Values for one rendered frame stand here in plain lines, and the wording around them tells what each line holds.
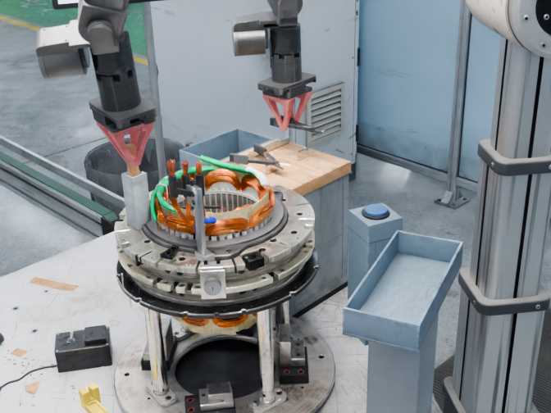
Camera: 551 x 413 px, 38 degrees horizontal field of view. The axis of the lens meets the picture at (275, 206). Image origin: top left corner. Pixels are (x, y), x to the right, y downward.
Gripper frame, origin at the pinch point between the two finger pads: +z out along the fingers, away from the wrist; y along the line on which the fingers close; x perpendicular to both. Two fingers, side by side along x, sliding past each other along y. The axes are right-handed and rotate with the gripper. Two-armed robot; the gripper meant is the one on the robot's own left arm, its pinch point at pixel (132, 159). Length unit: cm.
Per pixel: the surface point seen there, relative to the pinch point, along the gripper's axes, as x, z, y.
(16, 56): 130, 153, -529
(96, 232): 15, 55, -73
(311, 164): 39.0, 18.1, -7.2
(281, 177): 30.8, 17.3, -5.8
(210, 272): 0.4, 10.9, 19.7
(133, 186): -1.4, 3.5, 1.9
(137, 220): -1.9, 9.2, 2.1
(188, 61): 133, 82, -235
